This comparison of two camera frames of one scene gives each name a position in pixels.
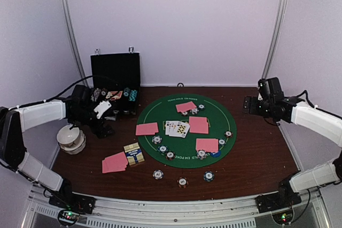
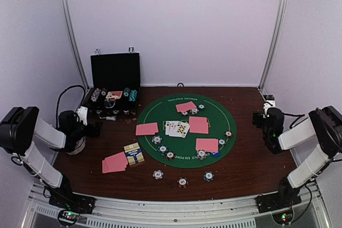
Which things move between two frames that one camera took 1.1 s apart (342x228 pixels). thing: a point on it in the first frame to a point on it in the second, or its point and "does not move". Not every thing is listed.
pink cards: [146, 128] does not move
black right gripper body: [264, 110] to [257, 117]
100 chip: [228, 133] does not move
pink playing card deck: [116, 163] does not move
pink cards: [208, 144] does not move
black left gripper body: [94, 128] to [77, 134]
